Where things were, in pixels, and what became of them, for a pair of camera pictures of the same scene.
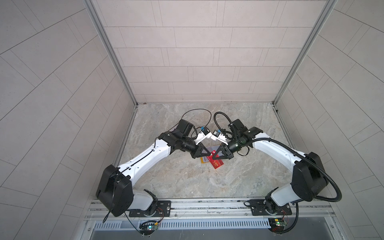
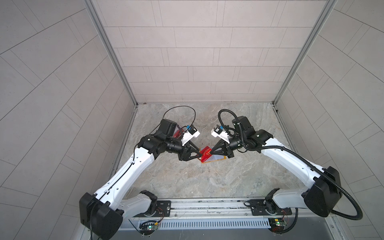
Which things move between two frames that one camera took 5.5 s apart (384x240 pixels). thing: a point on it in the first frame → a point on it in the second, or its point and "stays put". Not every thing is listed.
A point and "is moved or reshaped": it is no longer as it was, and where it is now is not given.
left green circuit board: [147, 230] stays put
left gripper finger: [198, 153] → [183, 155]
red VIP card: [216, 163] is moved or reshaped
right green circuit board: [277, 225] stays put
